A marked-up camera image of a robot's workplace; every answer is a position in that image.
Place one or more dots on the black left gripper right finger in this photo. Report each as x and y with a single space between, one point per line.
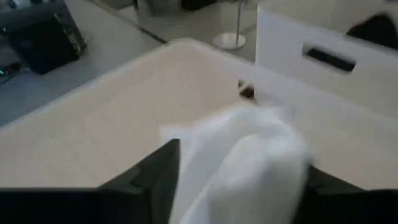
329 202

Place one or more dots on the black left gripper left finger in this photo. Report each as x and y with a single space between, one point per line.
152 186

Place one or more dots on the white garment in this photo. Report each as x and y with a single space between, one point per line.
242 168

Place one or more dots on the black garment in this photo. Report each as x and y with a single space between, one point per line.
379 31

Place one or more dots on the white perforated plastic basket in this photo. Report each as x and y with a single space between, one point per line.
280 49
93 130

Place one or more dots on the white round lamp base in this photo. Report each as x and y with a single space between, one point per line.
228 40

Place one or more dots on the black equipment case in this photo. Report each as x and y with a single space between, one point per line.
43 46

